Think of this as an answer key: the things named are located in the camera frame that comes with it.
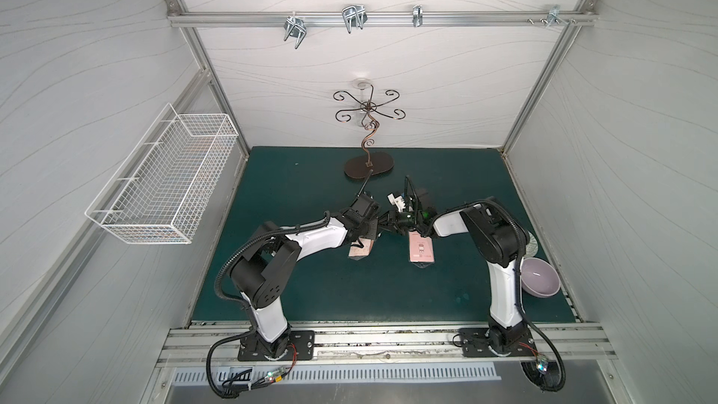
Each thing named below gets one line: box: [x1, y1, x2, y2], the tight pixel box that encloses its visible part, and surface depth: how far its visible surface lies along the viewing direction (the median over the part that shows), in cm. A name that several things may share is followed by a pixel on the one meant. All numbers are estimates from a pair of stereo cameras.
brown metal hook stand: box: [332, 84, 407, 179], surface depth 98 cm
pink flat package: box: [408, 230, 435, 262], surface depth 93 cm
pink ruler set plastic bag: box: [347, 236, 374, 261], surface depth 90 cm
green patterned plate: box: [523, 230, 539, 258], surface depth 89 cm
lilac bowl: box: [519, 257, 561, 299], surface depth 85 cm
